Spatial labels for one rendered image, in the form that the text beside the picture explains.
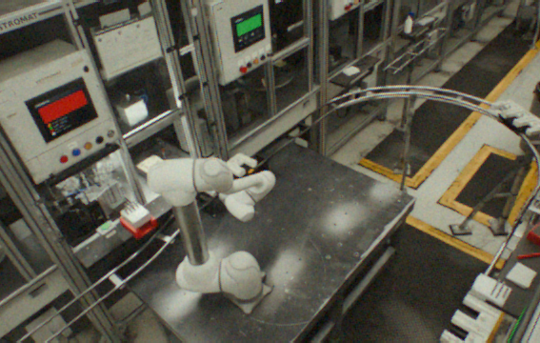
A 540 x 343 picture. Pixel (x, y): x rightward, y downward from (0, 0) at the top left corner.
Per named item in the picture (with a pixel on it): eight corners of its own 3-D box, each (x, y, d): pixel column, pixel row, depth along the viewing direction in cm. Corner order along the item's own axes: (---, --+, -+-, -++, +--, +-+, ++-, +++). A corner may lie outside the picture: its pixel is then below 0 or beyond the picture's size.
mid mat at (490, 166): (506, 234, 309) (507, 233, 308) (435, 203, 339) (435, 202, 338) (548, 166, 362) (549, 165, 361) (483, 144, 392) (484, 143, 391)
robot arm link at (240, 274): (262, 299, 199) (257, 272, 185) (224, 300, 200) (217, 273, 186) (263, 272, 212) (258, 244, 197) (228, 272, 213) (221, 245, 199)
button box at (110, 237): (110, 250, 208) (102, 234, 200) (101, 242, 212) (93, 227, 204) (123, 240, 212) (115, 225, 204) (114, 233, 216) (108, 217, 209)
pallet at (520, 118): (488, 114, 292) (491, 102, 285) (505, 110, 294) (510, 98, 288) (526, 143, 265) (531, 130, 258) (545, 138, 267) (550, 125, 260)
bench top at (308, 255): (245, 401, 174) (244, 397, 171) (110, 270, 232) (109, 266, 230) (416, 202, 253) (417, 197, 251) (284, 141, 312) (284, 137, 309)
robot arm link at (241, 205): (227, 209, 222) (245, 192, 224) (245, 228, 214) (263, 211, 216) (220, 201, 213) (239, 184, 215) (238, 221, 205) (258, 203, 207)
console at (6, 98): (39, 187, 178) (-16, 92, 148) (12, 162, 193) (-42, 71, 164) (123, 140, 200) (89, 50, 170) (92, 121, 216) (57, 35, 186)
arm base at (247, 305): (278, 285, 211) (277, 278, 208) (248, 315, 200) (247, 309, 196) (252, 267, 222) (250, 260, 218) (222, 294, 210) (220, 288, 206)
